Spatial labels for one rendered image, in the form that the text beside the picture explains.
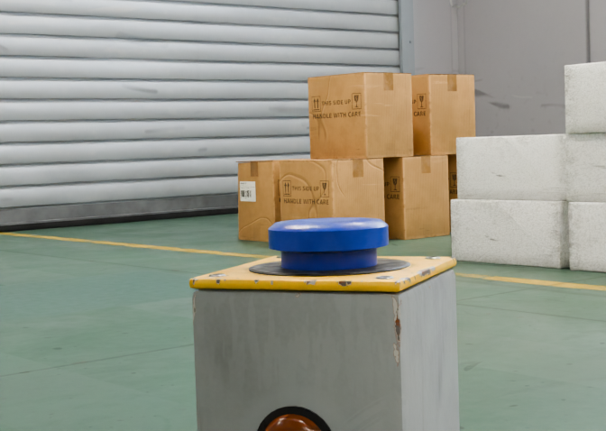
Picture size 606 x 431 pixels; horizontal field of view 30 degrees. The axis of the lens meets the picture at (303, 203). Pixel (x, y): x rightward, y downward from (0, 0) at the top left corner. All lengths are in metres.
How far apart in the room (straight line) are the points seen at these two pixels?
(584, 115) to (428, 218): 1.27
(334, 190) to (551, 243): 1.00
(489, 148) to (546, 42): 3.66
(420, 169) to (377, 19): 2.73
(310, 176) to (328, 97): 0.32
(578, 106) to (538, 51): 3.89
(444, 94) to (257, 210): 0.82
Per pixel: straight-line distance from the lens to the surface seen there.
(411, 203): 4.10
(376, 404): 0.34
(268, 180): 4.16
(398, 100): 4.07
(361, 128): 3.96
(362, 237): 0.36
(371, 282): 0.34
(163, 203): 5.80
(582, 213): 3.04
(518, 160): 3.20
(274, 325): 0.35
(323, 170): 3.88
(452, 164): 4.36
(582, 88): 3.04
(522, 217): 3.17
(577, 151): 3.06
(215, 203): 5.98
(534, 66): 6.94
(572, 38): 6.78
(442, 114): 4.26
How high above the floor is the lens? 0.36
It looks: 3 degrees down
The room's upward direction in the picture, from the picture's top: 2 degrees counter-clockwise
